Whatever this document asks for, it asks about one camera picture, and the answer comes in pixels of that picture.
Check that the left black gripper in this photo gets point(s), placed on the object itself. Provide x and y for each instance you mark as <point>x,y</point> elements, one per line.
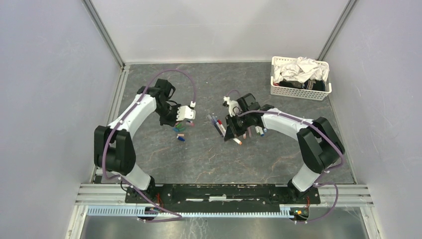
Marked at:
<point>171,122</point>

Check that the white cable duct strip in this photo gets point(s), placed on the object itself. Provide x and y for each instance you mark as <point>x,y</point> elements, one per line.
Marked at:
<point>143,211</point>

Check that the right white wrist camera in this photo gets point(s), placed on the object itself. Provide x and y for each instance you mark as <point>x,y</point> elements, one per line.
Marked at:
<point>232,105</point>

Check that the white plastic basket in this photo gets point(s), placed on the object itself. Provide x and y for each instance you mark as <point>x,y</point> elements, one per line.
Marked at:
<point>297,93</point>

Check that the aluminium frame rail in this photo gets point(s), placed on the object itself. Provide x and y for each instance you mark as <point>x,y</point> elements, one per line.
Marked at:
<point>112,195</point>

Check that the orange capped marker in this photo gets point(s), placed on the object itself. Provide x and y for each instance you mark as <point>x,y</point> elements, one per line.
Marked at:
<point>237,141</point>

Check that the large blue white marker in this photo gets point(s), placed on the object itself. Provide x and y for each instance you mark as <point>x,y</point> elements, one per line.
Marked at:
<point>261,132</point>

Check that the dark blue capped marker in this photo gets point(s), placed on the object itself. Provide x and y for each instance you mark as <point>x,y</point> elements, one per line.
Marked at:
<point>218,126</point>

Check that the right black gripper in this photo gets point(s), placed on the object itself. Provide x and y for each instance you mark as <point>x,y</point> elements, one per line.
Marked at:
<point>231,129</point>

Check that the white cloth in basket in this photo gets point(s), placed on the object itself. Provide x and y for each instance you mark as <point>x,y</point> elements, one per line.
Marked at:
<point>299,69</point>

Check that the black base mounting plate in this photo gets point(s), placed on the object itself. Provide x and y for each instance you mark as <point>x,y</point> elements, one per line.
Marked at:
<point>230,198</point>

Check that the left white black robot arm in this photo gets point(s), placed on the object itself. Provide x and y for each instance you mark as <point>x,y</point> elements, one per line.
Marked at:
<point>113,144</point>

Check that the black cloth in basket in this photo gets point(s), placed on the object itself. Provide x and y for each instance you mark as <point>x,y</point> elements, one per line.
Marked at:
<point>314,85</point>

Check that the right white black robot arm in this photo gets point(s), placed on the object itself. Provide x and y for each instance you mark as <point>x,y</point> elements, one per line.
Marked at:
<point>319,144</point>

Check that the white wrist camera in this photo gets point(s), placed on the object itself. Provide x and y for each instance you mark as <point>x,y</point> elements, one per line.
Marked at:
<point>186,112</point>
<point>232,105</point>

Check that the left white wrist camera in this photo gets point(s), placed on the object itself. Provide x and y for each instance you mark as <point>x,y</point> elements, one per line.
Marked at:
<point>186,112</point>

